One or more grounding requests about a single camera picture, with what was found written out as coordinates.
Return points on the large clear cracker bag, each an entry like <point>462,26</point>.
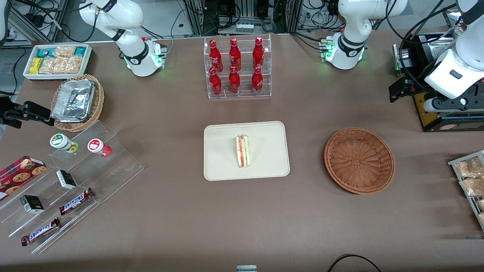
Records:
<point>60,65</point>

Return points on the black food warmer machine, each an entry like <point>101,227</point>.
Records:
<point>446,122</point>

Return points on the clear acrylic stepped display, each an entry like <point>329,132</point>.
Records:
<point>113,166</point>

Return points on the brown wicker basket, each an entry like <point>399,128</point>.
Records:
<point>359,162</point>

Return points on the aluminium frame rack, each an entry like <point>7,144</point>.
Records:
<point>196,19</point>

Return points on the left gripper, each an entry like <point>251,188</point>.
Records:
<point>415,86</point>

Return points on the beige plastic tray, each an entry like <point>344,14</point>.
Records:
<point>268,151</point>

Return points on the clear snack bag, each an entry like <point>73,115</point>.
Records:
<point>481,204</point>
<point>472,187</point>
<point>481,218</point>
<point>470,168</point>

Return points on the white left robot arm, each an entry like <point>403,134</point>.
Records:
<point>351,22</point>

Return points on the triangular sandwich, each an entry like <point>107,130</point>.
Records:
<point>242,153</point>

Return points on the red lid white cup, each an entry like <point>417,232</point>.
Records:
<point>96,146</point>

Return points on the light wicker basket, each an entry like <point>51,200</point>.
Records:
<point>99,102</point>

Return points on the white power strip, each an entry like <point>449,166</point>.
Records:
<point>244,27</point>

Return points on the small black box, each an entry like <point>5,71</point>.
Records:
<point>32,204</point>
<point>66,179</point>

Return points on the stainless steel pan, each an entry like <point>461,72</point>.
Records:
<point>442,45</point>

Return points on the snickers chocolate bar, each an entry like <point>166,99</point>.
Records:
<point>75,201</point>
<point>41,231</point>

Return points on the white plastic snack bin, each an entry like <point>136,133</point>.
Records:
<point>87,60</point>

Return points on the green lid white cup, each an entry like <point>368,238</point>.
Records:
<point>60,141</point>

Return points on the clear acrylic bottle rack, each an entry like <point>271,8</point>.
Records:
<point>244,96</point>

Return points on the red cola bottle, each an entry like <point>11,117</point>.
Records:
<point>257,81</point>
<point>215,56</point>
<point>215,83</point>
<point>234,81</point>
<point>235,54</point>
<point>258,53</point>

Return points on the aluminium foil container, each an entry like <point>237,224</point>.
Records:
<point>73,100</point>

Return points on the yellow snack packet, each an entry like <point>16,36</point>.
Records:
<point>36,66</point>

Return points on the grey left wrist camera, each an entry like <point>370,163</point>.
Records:
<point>453,105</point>

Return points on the small clear cracker bag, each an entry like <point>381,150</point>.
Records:
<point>64,51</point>

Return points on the teal snack packet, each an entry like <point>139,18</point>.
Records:
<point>80,51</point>
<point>44,52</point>

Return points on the red plaid cookie box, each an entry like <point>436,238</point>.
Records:
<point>19,175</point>

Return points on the small grey box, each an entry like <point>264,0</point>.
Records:
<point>246,268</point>

